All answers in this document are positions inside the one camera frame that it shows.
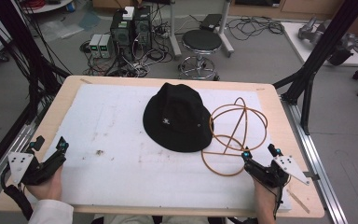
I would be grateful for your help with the flat black box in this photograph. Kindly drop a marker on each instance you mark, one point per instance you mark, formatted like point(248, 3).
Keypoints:
point(210, 21)

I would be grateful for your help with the round white table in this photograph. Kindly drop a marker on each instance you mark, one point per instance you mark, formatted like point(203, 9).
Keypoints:
point(48, 5)

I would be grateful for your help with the black metal frame stand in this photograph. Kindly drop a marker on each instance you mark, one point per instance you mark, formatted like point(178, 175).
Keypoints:
point(320, 53)

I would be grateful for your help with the person's right hand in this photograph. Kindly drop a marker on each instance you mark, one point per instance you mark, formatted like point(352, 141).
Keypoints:
point(264, 196)

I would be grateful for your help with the black computer tower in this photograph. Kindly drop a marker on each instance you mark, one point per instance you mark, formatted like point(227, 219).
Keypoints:
point(121, 37)
point(143, 29)

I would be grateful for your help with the aluminium rail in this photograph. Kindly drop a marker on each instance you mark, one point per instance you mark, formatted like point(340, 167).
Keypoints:
point(317, 161)
point(3, 165)

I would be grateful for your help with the person's left hand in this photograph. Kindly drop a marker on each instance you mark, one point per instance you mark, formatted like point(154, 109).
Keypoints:
point(48, 186)

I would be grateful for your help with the thin wooden stick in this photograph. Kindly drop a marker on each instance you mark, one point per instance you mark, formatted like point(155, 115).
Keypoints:
point(298, 201)

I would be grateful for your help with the white platform board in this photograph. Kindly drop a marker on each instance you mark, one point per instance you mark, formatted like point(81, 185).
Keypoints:
point(304, 49)

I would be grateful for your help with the black bucket hat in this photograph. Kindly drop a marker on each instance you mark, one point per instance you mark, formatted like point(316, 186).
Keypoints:
point(180, 124)

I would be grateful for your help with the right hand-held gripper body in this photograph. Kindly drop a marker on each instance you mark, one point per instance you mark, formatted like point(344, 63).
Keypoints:
point(287, 166)

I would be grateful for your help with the clear plastic sheet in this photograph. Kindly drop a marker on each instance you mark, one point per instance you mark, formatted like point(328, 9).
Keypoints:
point(65, 28)

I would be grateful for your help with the black round stool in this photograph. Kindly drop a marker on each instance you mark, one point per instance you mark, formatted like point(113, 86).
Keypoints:
point(201, 42)

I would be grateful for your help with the white foam mat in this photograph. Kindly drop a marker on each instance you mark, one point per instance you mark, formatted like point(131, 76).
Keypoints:
point(112, 155)

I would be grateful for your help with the small white box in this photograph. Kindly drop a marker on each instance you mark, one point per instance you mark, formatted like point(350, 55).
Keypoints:
point(128, 13)

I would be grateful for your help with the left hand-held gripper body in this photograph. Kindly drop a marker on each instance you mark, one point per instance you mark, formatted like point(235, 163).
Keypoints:
point(20, 165)

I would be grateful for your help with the grey power supply unit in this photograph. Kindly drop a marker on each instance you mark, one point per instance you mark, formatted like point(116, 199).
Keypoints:
point(106, 46)
point(94, 46)

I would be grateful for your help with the white table legs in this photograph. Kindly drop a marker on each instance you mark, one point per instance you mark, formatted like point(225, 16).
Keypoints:
point(174, 37)

